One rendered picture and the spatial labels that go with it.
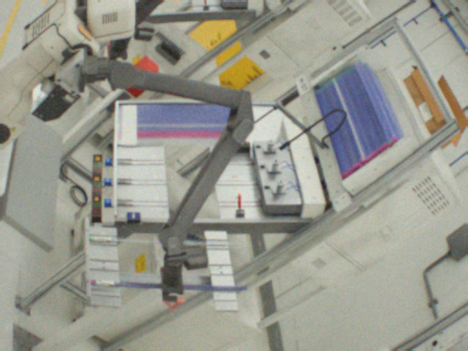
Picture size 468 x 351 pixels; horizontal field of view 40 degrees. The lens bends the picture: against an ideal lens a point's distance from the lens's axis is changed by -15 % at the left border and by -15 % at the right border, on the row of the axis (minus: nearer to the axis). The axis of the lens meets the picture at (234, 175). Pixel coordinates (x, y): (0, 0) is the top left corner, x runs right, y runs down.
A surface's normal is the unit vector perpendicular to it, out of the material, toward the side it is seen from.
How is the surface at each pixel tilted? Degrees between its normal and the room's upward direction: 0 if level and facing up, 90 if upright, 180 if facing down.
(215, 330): 90
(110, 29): 90
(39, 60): 90
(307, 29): 90
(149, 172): 43
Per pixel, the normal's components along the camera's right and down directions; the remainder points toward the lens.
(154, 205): 0.11, -0.73
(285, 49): 0.11, 0.68
